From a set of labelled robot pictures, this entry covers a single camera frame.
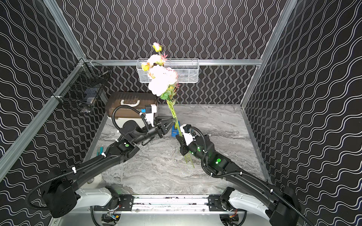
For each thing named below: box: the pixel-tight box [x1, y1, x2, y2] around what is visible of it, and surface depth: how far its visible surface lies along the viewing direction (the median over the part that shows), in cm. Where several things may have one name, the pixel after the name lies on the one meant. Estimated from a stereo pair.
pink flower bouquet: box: [140, 42, 195, 169], surface depth 54 cm
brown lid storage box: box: [105, 92, 158, 128], surface depth 97 cm
